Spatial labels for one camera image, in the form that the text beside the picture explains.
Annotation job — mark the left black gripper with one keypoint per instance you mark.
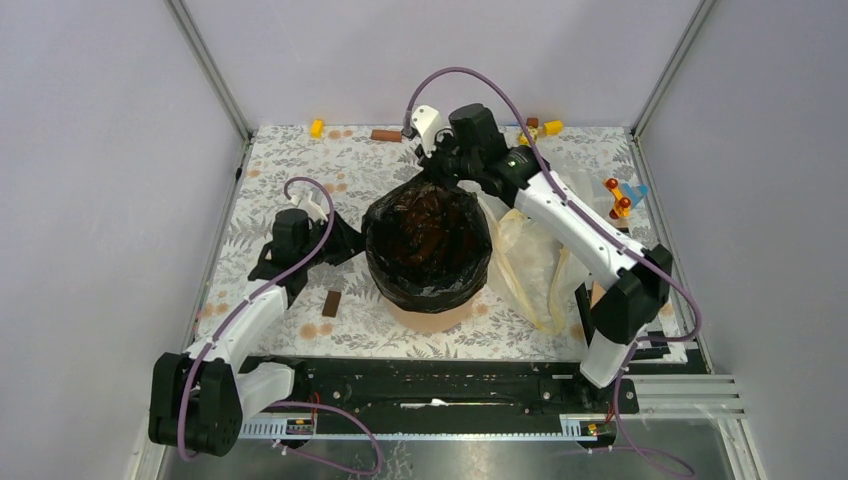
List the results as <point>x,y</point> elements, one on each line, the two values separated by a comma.
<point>349,241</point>

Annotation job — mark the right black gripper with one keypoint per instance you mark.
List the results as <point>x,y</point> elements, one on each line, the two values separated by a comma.
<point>430,161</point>

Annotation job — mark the black plastic trash bag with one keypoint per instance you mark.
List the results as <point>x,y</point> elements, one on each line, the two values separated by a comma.
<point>427,245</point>

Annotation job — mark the white translucent trash bag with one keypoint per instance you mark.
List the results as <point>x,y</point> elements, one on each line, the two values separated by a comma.
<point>530,270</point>

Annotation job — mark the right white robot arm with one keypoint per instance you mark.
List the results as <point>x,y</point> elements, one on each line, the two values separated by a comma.
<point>635,279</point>

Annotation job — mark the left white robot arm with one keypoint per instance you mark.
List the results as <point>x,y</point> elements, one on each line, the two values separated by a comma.
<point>200,398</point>

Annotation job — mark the orange plastic trash bin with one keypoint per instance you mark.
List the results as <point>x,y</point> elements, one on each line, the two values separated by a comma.
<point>429,323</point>

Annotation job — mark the small brown block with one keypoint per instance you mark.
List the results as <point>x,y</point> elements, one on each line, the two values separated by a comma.
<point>331,305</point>

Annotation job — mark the yellow toy block right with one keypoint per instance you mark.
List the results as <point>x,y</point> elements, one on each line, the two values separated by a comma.
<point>552,128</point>

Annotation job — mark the yellow toy block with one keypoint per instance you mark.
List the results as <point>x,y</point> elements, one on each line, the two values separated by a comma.
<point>552,128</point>
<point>317,129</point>

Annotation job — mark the brown rectangular block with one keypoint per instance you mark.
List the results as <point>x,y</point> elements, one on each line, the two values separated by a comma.
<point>385,135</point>

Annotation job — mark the yellow toy block left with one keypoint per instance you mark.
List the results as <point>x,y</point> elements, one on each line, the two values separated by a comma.
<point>317,129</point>

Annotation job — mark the yellow red toy car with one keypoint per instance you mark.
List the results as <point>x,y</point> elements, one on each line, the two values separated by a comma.
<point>622,204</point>

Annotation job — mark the blue toy piece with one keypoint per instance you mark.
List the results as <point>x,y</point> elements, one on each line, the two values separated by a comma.
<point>636,193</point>

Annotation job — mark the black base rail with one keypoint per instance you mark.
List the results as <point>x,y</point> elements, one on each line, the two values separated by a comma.
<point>423,397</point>

